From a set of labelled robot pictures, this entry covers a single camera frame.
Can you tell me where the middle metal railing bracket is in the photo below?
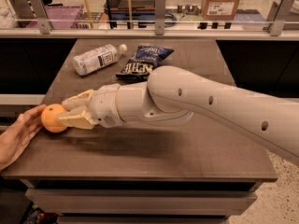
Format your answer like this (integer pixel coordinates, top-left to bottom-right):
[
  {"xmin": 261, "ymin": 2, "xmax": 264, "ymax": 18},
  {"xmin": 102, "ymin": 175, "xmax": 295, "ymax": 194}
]
[{"xmin": 155, "ymin": 0, "xmax": 165, "ymax": 35}]

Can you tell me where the purple plastic crate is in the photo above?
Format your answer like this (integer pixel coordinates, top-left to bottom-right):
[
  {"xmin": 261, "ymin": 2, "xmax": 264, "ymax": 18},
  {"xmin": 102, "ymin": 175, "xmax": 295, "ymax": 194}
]
[{"xmin": 26, "ymin": 5, "xmax": 86, "ymax": 30}]

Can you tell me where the left metal railing bracket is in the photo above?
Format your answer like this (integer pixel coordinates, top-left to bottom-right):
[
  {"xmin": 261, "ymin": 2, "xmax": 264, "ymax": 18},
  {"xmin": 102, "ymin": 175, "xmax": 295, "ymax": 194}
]
[{"xmin": 29, "ymin": 0, "xmax": 51, "ymax": 35}]

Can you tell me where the right metal railing bracket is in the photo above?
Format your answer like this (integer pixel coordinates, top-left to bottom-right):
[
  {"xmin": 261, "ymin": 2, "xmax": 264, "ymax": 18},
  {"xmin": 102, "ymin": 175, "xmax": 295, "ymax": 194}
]
[{"xmin": 267, "ymin": 0, "xmax": 298, "ymax": 36}]

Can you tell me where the white table base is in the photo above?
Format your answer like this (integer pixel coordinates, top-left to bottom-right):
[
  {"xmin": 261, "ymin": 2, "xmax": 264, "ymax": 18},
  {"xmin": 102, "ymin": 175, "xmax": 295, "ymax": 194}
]
[{"xmin": 25, "ymin": 188, "xmax": 257, "ymax": 218}]

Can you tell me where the orange and blue cart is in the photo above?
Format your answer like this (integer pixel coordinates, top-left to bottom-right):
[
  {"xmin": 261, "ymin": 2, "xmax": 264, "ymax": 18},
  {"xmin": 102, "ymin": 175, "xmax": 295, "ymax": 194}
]
[{"xmin": 98, "ymin": 0, "xmax": 176, "ymax": 29}]

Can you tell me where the bare human hand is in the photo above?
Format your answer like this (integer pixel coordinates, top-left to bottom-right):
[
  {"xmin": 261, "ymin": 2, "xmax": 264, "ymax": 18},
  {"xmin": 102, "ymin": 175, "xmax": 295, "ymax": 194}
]
[{"xmin": 0, "ymin": 105, "xmax": 46, "ymax": 170}]

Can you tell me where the cardboard box with label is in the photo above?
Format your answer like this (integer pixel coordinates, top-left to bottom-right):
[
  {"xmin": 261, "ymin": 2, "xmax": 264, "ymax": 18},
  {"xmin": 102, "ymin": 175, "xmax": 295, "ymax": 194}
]
[{"xmin": 201, "ymin": 0, "xmax": 240, "ymax": 20}]

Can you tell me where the orange fruit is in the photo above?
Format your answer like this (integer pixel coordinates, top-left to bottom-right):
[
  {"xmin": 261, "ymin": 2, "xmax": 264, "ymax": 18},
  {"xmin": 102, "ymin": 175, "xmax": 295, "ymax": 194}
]
[{"xmin": 41, "ymin": 104, "xmax": 67, "ymax": 133}]

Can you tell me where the clear plastic water bottle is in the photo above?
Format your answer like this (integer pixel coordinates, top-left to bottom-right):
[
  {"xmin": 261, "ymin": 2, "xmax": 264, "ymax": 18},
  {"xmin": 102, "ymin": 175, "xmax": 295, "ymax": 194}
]
[{"xmin": 73, "ymin": 44, "xmax": 127, "ymax": 76}]

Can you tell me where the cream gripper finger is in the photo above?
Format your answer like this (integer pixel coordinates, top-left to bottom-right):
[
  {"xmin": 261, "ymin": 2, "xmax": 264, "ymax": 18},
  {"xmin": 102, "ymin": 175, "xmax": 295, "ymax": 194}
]
[
  {"xmin": 56, "ymin": 106, "xmax": 94, "ymax": 130},
  {"xmin": 62, "ymin": 90, "xmax": 94, "ymax": 110}
]

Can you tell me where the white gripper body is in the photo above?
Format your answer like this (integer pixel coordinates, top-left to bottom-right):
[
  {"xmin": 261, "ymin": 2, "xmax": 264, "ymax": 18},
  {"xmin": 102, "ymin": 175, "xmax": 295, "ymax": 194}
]
[{"xmin": 89, "ymin": 83, "xmax": 124, "ymax": 128}]

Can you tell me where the blue kettle chips bag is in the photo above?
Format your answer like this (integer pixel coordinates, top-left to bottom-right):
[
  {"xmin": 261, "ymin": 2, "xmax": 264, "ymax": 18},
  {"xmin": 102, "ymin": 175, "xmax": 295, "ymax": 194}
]
[{"xmin": 116, "ymin": 45, "xmax": 174, "ymax": 82}]

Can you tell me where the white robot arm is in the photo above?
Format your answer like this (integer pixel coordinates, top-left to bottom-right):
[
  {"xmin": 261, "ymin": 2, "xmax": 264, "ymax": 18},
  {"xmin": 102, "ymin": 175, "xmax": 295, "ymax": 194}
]
[{"xmin": 56, "ymin": 66, "xmax": 299, "ymax": 165}]

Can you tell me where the metal railing bracket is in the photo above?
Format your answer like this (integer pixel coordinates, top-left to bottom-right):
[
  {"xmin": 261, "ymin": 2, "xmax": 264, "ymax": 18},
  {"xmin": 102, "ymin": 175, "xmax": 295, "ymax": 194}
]
[
  {"xmin": 267, "ymin": 0, "xmax": 298, "ymax": 36},
  {"xmin": 29, "ymin": 0, "xmax": 51, "ymax": 35},
  {"xmin": 155, "ymin": 0, "xmax": 165, "ymax": 35}
]

